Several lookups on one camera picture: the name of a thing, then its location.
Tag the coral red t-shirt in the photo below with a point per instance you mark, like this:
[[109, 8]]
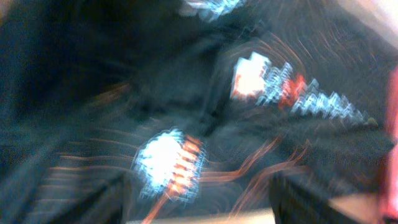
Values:
[[388, 196]]

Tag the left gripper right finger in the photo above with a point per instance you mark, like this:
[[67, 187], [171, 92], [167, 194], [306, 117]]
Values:
[[293, 204]]

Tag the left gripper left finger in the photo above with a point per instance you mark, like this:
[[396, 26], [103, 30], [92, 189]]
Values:
[[74, 199]]

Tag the black printed cycling jersey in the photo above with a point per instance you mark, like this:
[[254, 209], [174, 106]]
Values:
[[201, 103]]

